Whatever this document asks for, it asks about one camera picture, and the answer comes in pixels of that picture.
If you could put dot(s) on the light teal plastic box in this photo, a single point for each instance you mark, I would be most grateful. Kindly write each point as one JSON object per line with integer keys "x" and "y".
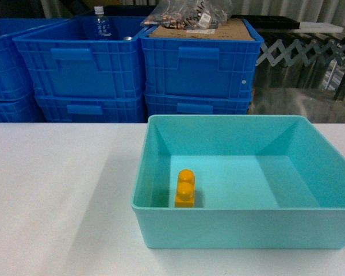
{"x": 261, "y": 181}

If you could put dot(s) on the yellow toy block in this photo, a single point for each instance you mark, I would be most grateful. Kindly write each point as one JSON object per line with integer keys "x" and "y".
{"x": 185, "y": 192}

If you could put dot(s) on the blue crate lower right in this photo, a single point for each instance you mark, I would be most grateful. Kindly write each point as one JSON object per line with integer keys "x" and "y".
{"x": 173, "y": 104}

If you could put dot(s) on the blue crate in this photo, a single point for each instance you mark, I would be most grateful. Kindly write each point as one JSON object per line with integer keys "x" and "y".
{"x": 206, "y": 65}
{"x": 15, "y": 81}
{"x": 22, "y": 110}
{"x": 66, "y": 60}
{"x": 173, "y": 104}
{"x": 100, "y": 110}

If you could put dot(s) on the blue crate upper right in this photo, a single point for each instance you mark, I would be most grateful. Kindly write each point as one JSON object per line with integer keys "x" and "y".
{"x": 206, "y": 65}

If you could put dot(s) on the blue crate lower middle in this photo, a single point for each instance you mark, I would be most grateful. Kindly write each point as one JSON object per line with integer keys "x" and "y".
{"x": 100, "y": 110}

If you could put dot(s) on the clear bag of parts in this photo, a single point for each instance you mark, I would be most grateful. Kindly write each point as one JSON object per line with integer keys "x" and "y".
{"x": 189, "y": 15}

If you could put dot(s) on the brown cardboard sheet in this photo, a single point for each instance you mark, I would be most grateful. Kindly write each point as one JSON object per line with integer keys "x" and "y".
{"x": 204, "y": 31}

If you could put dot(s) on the clear water bottle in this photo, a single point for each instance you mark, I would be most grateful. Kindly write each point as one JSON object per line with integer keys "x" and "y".
{"x": 101, "y": 25}

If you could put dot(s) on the blue crate upper middle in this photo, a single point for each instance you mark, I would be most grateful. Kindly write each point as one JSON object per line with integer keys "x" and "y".
{"x": 66, "y": 60}

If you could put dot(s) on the black tray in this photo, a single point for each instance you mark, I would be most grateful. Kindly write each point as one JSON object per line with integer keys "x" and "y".
{"x": 269, "y": 22}

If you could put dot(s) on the blue crate lower left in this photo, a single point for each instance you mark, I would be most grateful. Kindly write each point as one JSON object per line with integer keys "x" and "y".
{"x": 22, "y": 110}

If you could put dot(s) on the grey expandable roller conveyor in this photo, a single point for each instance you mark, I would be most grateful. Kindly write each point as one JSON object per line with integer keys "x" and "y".
{"x": 297, "y": 60}

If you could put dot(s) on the blue crate upper left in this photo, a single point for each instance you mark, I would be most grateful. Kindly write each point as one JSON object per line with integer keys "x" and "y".
{"x": 15, "y": 81}

